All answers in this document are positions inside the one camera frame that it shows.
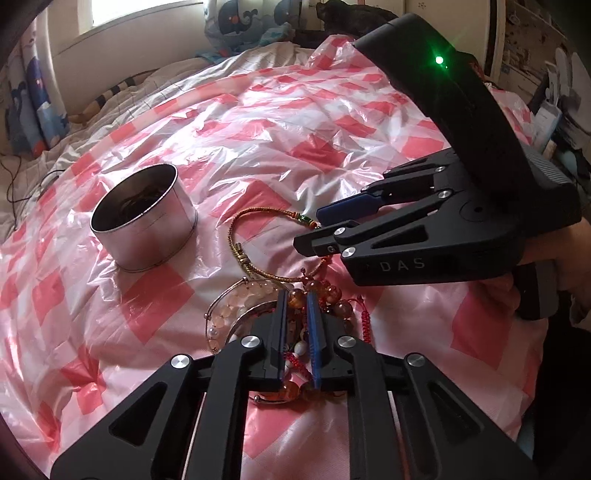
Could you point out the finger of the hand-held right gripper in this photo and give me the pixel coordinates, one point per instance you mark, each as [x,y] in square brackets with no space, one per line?
[351,205]
[318,242]

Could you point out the round metal tin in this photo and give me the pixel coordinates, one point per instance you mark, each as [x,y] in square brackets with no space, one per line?
[152,230]

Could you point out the whale print pillow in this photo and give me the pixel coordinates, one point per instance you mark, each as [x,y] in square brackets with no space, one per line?
[249,21]

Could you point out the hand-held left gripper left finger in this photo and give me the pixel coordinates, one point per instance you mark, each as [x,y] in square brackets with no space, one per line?
[282,323]

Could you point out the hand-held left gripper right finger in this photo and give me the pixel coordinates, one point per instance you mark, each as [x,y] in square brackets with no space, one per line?
[315,332]

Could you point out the white paper box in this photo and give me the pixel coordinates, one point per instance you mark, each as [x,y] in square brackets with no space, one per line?
[547,122]

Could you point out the red white checkered plastic sheet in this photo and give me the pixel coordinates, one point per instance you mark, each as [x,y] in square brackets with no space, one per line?
[277,129]

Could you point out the whale print curtain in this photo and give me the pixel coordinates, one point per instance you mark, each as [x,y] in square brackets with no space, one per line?
[37,106]

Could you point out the striped cloth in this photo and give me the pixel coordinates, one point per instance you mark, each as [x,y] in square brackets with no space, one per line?
[111,92]

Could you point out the silver bangle with pearls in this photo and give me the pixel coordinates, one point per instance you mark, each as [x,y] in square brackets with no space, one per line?
[213,333]

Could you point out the person's right hand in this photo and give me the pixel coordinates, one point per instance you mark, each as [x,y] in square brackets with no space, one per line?
[572,258]

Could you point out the dark cloth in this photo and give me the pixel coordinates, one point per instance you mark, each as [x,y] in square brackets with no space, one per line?
[360,18]

